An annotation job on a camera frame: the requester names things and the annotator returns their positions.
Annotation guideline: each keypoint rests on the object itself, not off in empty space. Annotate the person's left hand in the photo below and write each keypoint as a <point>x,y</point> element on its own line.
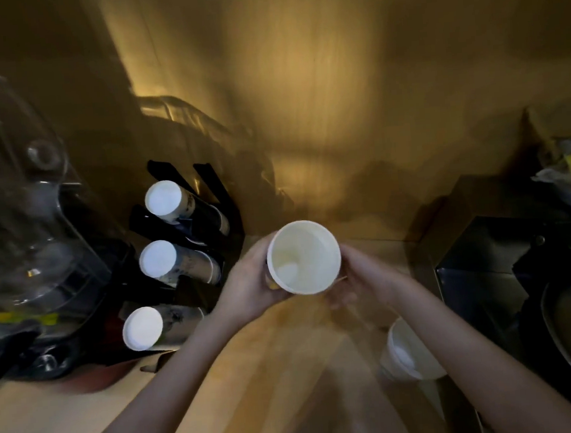
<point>244,288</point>

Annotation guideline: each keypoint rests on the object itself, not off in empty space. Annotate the person's right hand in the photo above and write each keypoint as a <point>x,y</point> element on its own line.
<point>369,274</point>

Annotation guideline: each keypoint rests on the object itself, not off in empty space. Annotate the person's left fingers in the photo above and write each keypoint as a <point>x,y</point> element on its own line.
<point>268,259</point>

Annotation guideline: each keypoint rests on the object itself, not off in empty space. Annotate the person's right fingers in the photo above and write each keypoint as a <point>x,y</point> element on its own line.
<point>341,293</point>

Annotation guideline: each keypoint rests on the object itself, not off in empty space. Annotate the white paper cup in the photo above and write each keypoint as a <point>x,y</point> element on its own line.
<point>303,258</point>
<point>409,349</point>

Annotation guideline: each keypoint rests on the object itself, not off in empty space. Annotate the person's right forearm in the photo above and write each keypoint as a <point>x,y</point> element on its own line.
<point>479,361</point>

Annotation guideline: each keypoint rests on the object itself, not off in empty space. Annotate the person's left forearm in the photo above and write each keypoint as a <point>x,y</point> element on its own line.
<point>151,397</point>

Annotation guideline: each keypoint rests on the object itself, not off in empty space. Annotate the black cup dispenser rack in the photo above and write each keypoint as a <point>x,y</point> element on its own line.
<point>190,261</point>

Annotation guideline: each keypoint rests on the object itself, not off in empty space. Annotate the stack of white cups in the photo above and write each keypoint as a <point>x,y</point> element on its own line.
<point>178,202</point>
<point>151,327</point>
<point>173,262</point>

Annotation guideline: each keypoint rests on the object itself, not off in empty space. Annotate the black metal machine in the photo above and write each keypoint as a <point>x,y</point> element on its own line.
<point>507,275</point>

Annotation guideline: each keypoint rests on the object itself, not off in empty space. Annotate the black blender base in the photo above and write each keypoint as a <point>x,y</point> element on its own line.
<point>34,342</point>

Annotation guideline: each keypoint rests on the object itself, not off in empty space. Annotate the clear blender jar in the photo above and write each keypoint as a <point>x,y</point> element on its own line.
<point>16,205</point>

